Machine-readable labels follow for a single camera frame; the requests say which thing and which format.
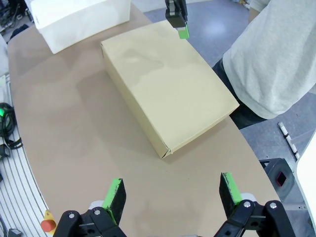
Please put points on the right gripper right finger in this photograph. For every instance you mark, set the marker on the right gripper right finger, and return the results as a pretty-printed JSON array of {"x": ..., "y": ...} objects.
[{"x": 228, "y": 197}]

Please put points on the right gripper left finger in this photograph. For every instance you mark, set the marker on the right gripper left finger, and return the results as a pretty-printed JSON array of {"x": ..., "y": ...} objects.
[{"x": 116, "y": 205}]

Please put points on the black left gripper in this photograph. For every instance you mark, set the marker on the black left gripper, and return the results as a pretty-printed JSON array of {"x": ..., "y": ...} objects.
[{"x": 175, "y": 7}]

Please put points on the tan cardboard shoe box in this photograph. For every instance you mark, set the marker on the tan cardboard shoe box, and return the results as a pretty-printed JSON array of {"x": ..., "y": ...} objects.
[{"x": 168, "y": 81}]

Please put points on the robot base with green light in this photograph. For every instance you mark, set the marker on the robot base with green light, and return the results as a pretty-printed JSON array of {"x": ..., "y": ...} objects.
[{"x": 2, "y": 113}]

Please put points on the yellow emergency stop button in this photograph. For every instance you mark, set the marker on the yellow emergency stop button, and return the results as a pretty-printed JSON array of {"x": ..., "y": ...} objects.
[{"x": 48, "y": 224}]

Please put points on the white panel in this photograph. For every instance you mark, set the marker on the white panel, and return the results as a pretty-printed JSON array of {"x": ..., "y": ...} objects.
[{"x": 308, "y": 177}]

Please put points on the white rod with black bands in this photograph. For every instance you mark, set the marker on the white rod with black bands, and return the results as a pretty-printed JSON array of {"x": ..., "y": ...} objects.
[{"x": 287, "y": 138}]

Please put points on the person in grey sweatshirt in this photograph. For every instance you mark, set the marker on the person in grey sweatshirt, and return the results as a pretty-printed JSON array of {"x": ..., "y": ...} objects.
[{"x": 271, "y": 61}]

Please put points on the cluttered equipment shelf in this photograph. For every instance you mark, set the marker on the cluttered equipment shelf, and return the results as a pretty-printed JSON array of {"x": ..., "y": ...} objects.
[{"x": 12, "y": 12}]

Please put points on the pale metal frame bar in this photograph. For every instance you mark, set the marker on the pale metal frame bar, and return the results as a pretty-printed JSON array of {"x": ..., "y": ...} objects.
[{"x": 293, "y": 205}]

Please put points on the pale slotted base plate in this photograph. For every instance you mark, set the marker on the pale slotted base plate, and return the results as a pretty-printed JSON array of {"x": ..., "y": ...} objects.
[{"x": 17, "y": 185}]

